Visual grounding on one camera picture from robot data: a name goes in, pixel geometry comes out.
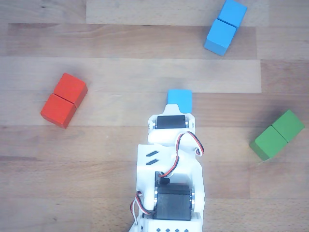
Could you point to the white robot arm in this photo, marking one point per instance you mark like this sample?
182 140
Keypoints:
188 169

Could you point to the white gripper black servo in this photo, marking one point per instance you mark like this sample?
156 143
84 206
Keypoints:
170 122

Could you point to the long red block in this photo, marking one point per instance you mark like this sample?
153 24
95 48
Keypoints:
64 101

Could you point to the small blue cube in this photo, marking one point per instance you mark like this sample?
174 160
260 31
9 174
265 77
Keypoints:
181 99

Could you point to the long green block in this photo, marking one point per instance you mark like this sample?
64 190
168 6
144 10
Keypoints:
275 137

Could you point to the long blue block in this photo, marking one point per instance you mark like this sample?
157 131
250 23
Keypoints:
222 33

